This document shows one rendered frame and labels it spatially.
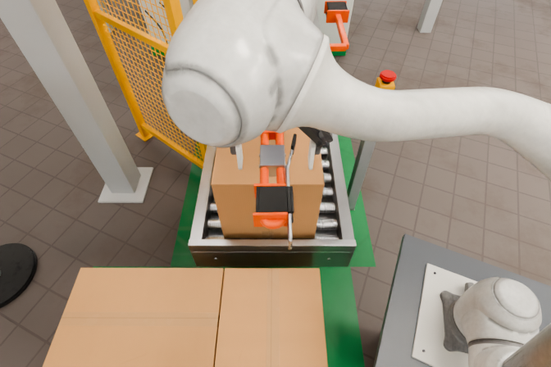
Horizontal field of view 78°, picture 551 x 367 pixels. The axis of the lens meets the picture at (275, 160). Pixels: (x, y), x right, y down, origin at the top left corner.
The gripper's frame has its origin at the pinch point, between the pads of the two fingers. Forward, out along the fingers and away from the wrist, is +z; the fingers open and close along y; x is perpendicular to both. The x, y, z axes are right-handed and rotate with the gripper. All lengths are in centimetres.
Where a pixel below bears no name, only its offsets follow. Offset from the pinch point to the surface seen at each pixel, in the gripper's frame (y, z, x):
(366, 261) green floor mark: -54, 141, -42
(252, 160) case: 8, 46, -39
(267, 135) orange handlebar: 2.1, 13.6, -20.2
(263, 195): 2.6, 11.8, 0.0
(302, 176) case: -10, 46, -32
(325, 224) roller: -23, 86, -36
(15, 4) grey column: 102, 11, -90
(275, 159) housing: 0.1, 12.6, -11.2
